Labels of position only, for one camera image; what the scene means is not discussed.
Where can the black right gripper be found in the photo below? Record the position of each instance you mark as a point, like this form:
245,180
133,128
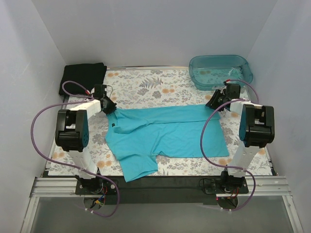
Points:
216,99

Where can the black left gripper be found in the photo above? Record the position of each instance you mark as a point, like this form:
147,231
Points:
110,107

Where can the turquoise t-shirt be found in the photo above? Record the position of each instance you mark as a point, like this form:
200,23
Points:
137,136

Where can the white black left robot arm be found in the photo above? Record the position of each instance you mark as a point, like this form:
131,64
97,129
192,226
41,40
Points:
72,132

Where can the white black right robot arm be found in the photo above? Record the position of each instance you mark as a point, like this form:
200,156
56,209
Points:
256,129

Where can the teal transparent plastic bin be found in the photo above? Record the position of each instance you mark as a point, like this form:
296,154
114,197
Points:
210,71

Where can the folded black t-shirt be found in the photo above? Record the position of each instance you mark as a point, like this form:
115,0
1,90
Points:
87,75

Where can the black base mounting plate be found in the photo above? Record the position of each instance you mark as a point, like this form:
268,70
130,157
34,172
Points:
161,189

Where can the aluminium frame rail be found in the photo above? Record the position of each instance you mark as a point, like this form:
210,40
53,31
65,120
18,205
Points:
268,207

